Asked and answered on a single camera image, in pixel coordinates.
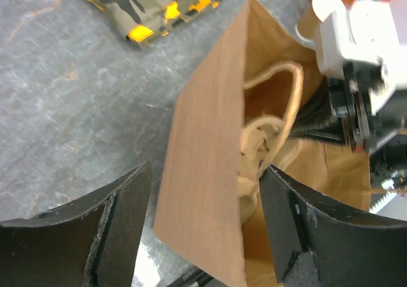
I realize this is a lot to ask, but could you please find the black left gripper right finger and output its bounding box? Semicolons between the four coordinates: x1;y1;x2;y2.
260;166;406;286

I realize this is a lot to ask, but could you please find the camouflage folded cloth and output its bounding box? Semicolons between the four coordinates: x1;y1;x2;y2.
87;0;222;47

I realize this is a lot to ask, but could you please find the white slotted cable duct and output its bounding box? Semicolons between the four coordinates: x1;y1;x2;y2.
369;192;405;214

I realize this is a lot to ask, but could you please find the cardboard cup carrier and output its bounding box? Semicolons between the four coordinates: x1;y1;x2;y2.
237;61;304;224

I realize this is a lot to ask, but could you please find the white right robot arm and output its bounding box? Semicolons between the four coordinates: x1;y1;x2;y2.
291;62;406;193

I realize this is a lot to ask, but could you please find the brown paper bag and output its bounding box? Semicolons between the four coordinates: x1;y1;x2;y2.
152;0;371;287

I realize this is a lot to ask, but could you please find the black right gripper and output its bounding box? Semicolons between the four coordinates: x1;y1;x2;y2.
289;62;394;152

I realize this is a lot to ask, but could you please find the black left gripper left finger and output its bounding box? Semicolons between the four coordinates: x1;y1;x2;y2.
1;163;152;286

